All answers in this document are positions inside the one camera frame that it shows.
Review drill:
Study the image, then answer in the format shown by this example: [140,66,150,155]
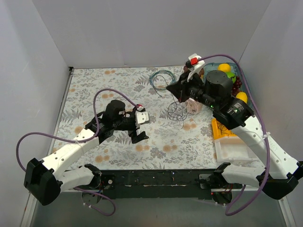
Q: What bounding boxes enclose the thin wire bundle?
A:
[156,75,190,130]

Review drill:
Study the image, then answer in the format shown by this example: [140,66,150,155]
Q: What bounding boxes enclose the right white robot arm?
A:
[166,70,303,200]

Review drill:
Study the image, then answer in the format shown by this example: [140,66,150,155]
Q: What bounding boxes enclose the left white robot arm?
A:
[24,100,150,205]

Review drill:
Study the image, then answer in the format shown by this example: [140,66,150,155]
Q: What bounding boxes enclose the floral table mat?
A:
[57,67,218,170]

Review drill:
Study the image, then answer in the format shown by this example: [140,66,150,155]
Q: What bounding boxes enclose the white toilet paper roll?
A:
[185,98,203,115]

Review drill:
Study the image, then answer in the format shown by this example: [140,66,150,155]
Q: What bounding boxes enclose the brown topped white jar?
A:
[183,65,205,79]

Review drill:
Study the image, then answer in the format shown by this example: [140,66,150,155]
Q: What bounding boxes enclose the teal fruit basket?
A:
[202,62,253,108]

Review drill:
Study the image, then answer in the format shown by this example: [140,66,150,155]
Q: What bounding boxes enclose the yellow orange fruit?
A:
[217,63,231,72]

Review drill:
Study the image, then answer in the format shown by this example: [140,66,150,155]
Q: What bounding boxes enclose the dark purple grapes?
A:
[232,76,242,96]

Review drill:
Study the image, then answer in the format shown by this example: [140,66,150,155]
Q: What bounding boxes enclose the yellow plastic bin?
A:
[211,118,237,140]

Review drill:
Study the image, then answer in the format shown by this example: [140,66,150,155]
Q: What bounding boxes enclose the yellow mango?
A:
[236,92,248,103]

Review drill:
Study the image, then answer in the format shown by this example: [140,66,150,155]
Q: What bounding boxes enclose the white plastic bin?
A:
[214,136,259,164]

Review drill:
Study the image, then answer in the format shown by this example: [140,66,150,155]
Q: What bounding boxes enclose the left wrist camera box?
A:
[134,105,150,129]

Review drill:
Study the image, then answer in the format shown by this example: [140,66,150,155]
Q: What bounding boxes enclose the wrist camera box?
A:
[185,53,205,82]
[134,105,150,129]

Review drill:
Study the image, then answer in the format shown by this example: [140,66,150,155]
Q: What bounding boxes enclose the coiled green blue wire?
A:
[149,70,177,91]

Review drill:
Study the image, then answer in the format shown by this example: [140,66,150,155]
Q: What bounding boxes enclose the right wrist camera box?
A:
[185,53,205,82]

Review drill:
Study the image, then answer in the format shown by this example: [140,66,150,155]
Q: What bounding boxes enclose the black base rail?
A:
[30,165,285,201]

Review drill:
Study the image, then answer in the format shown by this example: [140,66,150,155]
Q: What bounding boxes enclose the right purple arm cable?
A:
[201,54,271,216]

